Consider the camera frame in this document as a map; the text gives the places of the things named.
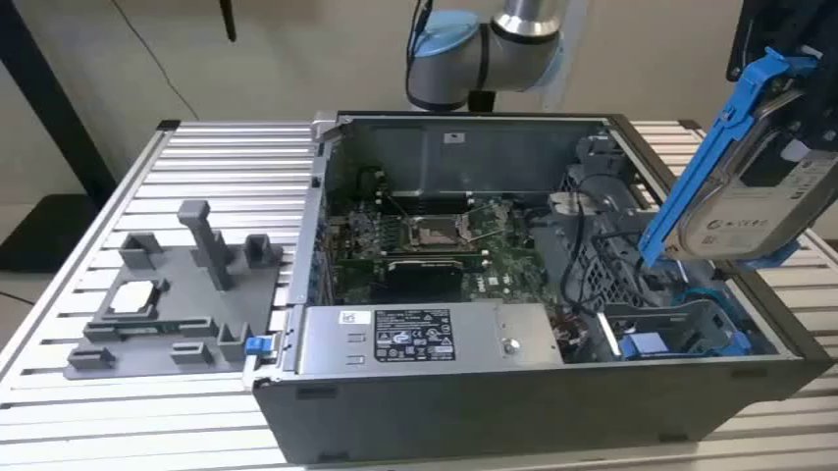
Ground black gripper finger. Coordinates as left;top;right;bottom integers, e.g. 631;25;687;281
740;126;808;188

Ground hard disk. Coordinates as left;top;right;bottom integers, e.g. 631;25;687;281
637;46;838;272

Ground looped black disk wire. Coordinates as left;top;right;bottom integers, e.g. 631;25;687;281
588;229;660;295

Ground installed blue disk carrier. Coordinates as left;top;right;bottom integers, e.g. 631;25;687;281
616;333;747;362

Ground perforated metal drive cage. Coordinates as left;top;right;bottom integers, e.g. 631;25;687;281
527;164;688;315

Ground green motherboard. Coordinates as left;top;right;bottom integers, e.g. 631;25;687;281
324;195;552;306

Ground black RAM slots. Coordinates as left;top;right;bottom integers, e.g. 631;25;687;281
382;189;482;215

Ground CPU socket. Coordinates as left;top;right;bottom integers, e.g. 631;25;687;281
404;214;473;249

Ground black graphics card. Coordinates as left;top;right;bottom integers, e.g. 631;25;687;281
370;258;466;303

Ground silver power supply unit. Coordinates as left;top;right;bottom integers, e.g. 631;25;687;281
294;301;565;377

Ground open black PC case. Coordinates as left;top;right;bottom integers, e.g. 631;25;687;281
249;110;836;465

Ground black antenna rod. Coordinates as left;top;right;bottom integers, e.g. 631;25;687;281
217;0;238;43

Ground grey parts rack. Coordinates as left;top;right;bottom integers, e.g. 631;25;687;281
62;199;286;382

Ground green RAM stick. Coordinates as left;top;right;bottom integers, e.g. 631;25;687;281
87;319;214;335

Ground silver CPU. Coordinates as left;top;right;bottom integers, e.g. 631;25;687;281
106;282;160;314

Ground black stand base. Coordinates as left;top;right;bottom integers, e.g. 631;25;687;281
0;193;101;274

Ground blue disk wire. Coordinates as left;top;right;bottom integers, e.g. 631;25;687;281
671;287;729;326

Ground long black wire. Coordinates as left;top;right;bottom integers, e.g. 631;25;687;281
560;172;623;315

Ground red and black wire bundle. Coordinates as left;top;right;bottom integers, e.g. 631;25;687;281
547;307;593;347

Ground thin wire locking lever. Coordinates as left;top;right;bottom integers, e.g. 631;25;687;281
384;190;420;220

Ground thin black wall cable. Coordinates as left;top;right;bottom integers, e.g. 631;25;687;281
108;0;201;122

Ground black stand post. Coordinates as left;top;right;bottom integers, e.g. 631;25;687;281
0;0;120;207

